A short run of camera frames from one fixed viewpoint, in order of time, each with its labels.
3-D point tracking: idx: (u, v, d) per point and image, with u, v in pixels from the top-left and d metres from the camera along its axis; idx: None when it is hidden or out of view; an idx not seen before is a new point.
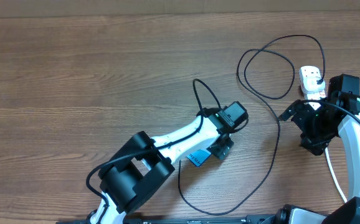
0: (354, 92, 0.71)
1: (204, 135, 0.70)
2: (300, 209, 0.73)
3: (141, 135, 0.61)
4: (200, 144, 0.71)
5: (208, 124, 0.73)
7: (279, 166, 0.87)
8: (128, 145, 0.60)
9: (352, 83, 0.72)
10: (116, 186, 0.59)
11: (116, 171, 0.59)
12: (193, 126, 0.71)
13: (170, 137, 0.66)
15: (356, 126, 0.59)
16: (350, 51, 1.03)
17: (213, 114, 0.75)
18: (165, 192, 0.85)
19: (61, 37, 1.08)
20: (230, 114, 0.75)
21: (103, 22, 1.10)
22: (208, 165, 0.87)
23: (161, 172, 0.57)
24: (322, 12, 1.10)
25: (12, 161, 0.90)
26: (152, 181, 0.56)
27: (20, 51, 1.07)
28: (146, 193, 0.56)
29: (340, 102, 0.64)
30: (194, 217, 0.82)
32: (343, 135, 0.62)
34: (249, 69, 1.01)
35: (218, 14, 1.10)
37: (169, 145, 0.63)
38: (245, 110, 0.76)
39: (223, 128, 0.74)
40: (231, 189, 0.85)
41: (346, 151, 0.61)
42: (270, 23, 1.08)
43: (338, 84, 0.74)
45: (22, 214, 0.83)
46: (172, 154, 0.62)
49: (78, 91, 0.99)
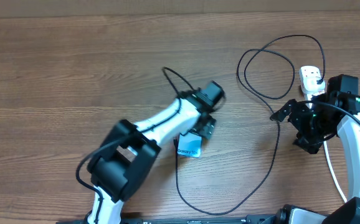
0: (353, 92, 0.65)
1: (185, 116, 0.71)
2: (299, 209, 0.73)
3: (123, 122, 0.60)
4: (182, 125, 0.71)
5: (188, 104, 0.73)
7: (279, 165, 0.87)
8: (111, 134, 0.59)
9: (351, 84, 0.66)
10: (106, 177, 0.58)
11: (104, 162, 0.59)
12: (173, 108, 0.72)
13: (152, 121, 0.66)
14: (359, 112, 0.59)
15: (355, 126, 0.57)
16: (350, 51, 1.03)
17: (191, 95, 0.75)
18: (165, 192, 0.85)
19: (60, 36, 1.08)
20: (208, 93, 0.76)
21: (103, 22, 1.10)
22: (208, 165, 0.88)
23: (148, 154, 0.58)
24: (322, 12, 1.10)
25: (12, 161, 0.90)
26: (141, 164, 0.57)
27: (20, 50, 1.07)
28: (137, 176, 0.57)
29: (339, 102, 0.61)
30: (194, 217, 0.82)
32: (342, 134, 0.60)
34: (249, 69, 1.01)
35: (219, 14, 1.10)
37: (152, 128, 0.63)
38: (221, 88, 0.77)
39: (203, 107, 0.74)
40: (231, 189, 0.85)
41: (345, 150, 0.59)
42: (270, 23, 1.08)
43: (336, 84, 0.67)
45: (22, 214, 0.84)
46: (156, 135, 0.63)
49: (78, 91, 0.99)
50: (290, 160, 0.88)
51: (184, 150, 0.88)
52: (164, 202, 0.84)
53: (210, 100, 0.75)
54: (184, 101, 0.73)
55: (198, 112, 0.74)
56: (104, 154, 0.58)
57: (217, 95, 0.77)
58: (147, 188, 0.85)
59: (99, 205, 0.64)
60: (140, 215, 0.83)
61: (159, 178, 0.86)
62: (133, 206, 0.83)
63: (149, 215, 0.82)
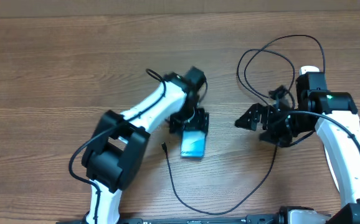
0: (322, 88, 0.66)
1: (171, 98, 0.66)
2: (296, 211, 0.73)
3: (108, 113, 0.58)
4: (170, 108, 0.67)
5: (173, 86, 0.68)
7: (279, 166, 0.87)
8: (98, 127, 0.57)
9: (319, 82, 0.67)
10: (101, 169, 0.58)
11: (96, 154, 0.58)
12: (158, 93, 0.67)
13: (138, 107, 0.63)
14: (333, 110, 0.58)
15: (332, 126, 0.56)
16: (350, 51, 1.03)
17: (175, 76, 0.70)
18: (165, 191, 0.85)
19: (61, 37, 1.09)
20: (191, 78, 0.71)
21: (103, 22, 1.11)
22: (208, 165, 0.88)
23: (137, 140, 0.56)
24: (322, 12, 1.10)
25: (12, 161, 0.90)
26: (132, 153, 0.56)
27: (20, 50, 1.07)
28: (131, 165, 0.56)
29: (312, 102, 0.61)
30: (194, 217, 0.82)
32: (322, 135, 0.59)
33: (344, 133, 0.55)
34: (249, 69, 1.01)
35: (219, 14, 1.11)
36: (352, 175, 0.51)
37: (139, 116, 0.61)
38: (202, 72, 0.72)
39: (189, 86, 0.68)
40: (231, 189, 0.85)
41: (329, 152, 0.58)
42: (270, 23, 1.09)
43: (304, 83, 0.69)
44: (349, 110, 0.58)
45: (22, 214, 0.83)
46: (144, 122, 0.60)
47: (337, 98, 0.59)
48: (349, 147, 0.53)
49: (78, 91, 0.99)
50: (290, 160, 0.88)
51: (188, 152, 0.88)
52: (162, 201, 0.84)
53: (195, 83, 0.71)
54: (168, 84, 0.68)
55: (185, 93, 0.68)
56: (94, 147, 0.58)
57: (200, 80, 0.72)
58: (147, 188, 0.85)
59: (98, 199, 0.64)
60: (140, 214, 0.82)
61: (159, 178, 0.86)
62: (132, 205, 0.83)
63: (149, 214, 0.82)
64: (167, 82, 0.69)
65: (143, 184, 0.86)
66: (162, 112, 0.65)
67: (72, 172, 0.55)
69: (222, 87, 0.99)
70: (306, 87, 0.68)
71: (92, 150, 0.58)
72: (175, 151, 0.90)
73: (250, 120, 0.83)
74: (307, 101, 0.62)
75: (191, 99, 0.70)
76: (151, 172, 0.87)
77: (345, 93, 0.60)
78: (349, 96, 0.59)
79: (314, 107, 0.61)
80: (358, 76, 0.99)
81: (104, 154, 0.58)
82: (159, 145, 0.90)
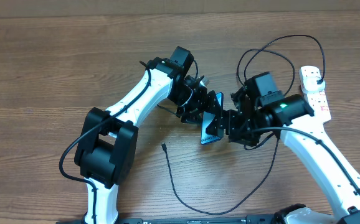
0: (272, 90, 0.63)
1: (157, 86, 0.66)
2: (291, 216, 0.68)
3: (93, 111, 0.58)
4: (156, 98, 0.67)
5: (159, 73, 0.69)
7: (279, 166, 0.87)
8: (85, 126, 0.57)
9: (266, 84, 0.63)
10: (94, 167, 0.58)
11: (88, 153, 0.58)
12: (143, 83, 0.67)
13: (124, 101, 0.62)
14: (292, 120, 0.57)
15: (298, 135, 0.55)
16: (350, 51, 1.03)
17: (161, 62, 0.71)
18: (164, 191, 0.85)
19: (61, 37, 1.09)
20: (177, 60, 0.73)
21: (103, 22, 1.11)
22: (208, 165, 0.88)
23: (125, 135, 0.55)
24: (322, 12, 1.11)
25: (12, 161, 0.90)
26: (123, 147, 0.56)
27: (20, 50, 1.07)
28: (122, 160, 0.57)
29: (269, 116, 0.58)
30: (194, 217, 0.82)
32: (291, 146, 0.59)
33: (310, 140, 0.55)
34: (249, 69, 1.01)
35: (218, 14, 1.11)
36: (334, 183, 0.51)
37: (126, 109, 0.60)
38: (189, 51, 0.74)
39: (174, 71, 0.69)
40: (231, 189, 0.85)
41: (304, 162, 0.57)
42: (270, 23, 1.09)
43: (254, 89, 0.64)
44: (307, 114, 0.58)
45: (22, 214, 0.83)
46: (131, 116, 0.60)
47: (290, 104, 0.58)
48: (321, 155, 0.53)
49: (78, 91, 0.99)
50: (290, 160, 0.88)
51: (205, 139, 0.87)
52: (162, 201, 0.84)
53: (181, 65, 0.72)
54: (153, 71, 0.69)
55: (172, 78, 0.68)
56: (85, 145, 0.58)
57: (187, 59, 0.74)
58: (146, 188, 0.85)
59: (94, 196, 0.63)
60: (140, 214, 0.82)
61: (158, 178, 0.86)
62: (132, 205, 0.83)
63: (149, 215, 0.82)
64: (152, 70, 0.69)
65: (143, 184, 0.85)
66: (149, 102, 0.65)
67: (64, 172, 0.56)
69: (222, 87, 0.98)
70: (255, 91, 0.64)
71: (83, 150, 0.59)
72: (174, 151, 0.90)
73: (216, 127, 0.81)
74: (263, 114, 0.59)
75: (179, 84, 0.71)
76: (150, 172, 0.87)
77: (297, 96, 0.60)
78: (301, 98, 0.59)
79: (273, 120, 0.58)
80: (358, 76, 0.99)
81: (95, 151, 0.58)
82: (159, 145, 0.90)
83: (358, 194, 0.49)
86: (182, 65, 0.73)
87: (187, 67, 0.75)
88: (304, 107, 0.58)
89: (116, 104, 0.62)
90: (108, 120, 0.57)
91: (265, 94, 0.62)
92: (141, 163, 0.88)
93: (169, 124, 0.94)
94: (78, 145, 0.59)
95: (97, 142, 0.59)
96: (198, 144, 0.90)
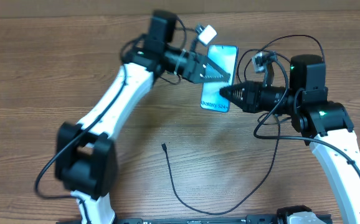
0: (319, 86, 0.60)
1: (134, 84, 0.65)
2: (296, 217, 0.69)
3: (63, 127, 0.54)
4: (135, 95, 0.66)
5: (138, 65, 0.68)
7: (279, 166, 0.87)
8: (57, 144, 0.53)
9: (316, 77, 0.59)
10: (75, 182, 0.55)
11: (66, 170, 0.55)
12: (119, 82, 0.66)
13: (98, 109, 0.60)
14: (329, 131, 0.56)
15: (330, 150, 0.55)
16: (350, 51, 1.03)
17: (136, 53, 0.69)
18: (164, 191, 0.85)
19: (61, 37, 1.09)
20: (156, 36, 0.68)
21: (103, 22, 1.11)
22: (207, 165, 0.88)
23: (100, 150, 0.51)
24: (322, 13, 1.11)
25: (12, 161, 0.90)
26: (99, 162, 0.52)
27: (20, 50, 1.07)
28: (102, 175, 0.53)
29: (303, 119, 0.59)
30: (194, 217, 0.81)
32: (319, 158, 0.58)
33: (342, 158, 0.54)
34: (249, 69, 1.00)
35: (219, 14, 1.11)
36: (356, 210, 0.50)
37: (101, 119, 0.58)
38: (167, 19, 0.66)
39: (154, 61, 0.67)
40: (231, 189, 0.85)
41: (329, 178, 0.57)
42: (270, 22, 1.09)
43: (301, 78, 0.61)
44: (345, 127, 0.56)
45: (22, 214, 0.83)
46: (107, 124, 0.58)
47: (330, 112, 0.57)
48: (350, 177, 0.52)
49: (78, 91, 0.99)
50: (291, 160, 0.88)
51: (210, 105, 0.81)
52: (162, 201, 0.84)
53: (161, 42, 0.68)
54: (129, 68, 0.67)
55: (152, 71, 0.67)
56: (61, 163, 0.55)
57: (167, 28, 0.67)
58: (146, 188, 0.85)
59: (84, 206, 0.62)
60: (139, 214, 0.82)
61: (158, 178, 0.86)
62: (132, 205, 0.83)
63: (149, 215, 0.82)
64: (129, 66, 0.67)
65: (143, 185, 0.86)
66: (128, 102, 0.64)
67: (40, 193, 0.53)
69: None
70: (302, 81, 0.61)
71: (60, 168, 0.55)
72: (174, 151, 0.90)
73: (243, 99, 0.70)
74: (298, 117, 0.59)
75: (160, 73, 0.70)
76: (150, 172, 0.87)
77: (337, 104, 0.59)
78: (341, 108, 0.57)
79: (307, 123, 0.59)
80: (358, 76, 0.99)
81: (74, 167, 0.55)
82: (159, 145, 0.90)
83: None
86: (162, 41, 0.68)
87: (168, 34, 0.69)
88: (344, 120, 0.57)
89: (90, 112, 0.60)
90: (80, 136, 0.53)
91: (310, 89, 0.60)
92: (141, 163, 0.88)
93: (169, 123, 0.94)
94: (55, 163, 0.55)
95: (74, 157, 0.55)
96: (199, 144, 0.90)
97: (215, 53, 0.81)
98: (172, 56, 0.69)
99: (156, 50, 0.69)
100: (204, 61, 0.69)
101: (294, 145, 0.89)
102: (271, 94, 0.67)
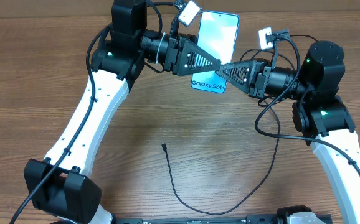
0: (331, 87, 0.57)
1: (107, 98, 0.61)
2: (296, 218, 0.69)
3: (30, 165, 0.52)
4: (110, 111, 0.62)
5: (113, 67, 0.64)
7: (279, 166, 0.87)
8: (28, 183, 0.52)
9: (331, 79, 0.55)
10: (56, 213, 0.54)
11: (44, 205, 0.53)
12: (88, 97, 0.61)
13: (65, 139, 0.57)
14: (329, 130, 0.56)
15: (331, 150, 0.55)
16: (350, 51, 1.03)
17: (106, 53, 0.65)
18: (164, 191, 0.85)
19: (61, 37, 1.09)
20: (124, 30, 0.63)
21: (103, 22, 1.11)
22: (207, 165, 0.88)
23: (73, 186, 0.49)
24: (322, 13, 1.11)
25: (12, 161, 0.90)
26: (73, 196, 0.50)
27: (20, 50, 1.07)
28: (79, 206, 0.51)
29: (305, 119, 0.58)
30: (194, 217, 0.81)
32: (320, 158, 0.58)
33: (343, 159, 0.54)
34: None
35: None
36: (357, 211, 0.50)
37: (68, 152, 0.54)
38: (132, 8, 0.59)
39: (127, 63, 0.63)
40: (230, 189, 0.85)
41: (329, 178, 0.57)
42: (270, 22, 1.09)
43: (316, 76, 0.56)
44: (346, 128, 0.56)
45: (22, 214, 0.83)
46: (75, 155, 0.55)
47: (331, 112, 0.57)
48: (351, 177, 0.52)
49: (78, 91, 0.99)
50: (290, 160, 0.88)
51: (203, 85, 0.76)
52: (162, 201, 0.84)
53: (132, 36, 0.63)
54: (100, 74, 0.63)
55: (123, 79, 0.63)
56: (38, 199, 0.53)
57: (132, 21, 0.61)
58: (146, 188, 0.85)
59: None
60: (139, 214, 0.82)
61: (158, 178, 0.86)
62: (132, 205, 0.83)
63: (148, 215, 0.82)
64: (101, 72, 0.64)
65: (143, 185, 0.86)
66: (101, 122, 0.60)
67: None
69: None
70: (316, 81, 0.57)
71: (38, 201, 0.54)
72: (174, 151, 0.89)
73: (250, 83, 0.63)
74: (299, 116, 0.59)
75: (136, 73, 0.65)
76: (150, 172, 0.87)
77: (339, 102, 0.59)
78: (343, 108, 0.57)
79: (308, 123, 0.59)
80: (359, 76, 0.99)
81: (50, 200, 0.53)
82: (159, 145, 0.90)
83: None
86: (135, 35, 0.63)
87: (136, 24, 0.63)
88: (345, 120, 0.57)
89: (56, 143, 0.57)
90: (49, 175, 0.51)
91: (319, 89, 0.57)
92: (142, 163, 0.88)
93: (169, 124, 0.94)
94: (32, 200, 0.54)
95: (50, 190, 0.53)
96: (199, 144, 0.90)
97: (210, 23, 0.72)
98: (152, 43, 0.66)
99: (129, 44, 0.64)
100: (186, 50, 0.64)
101: (294, 145, 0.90)
102: (278, 79, 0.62)
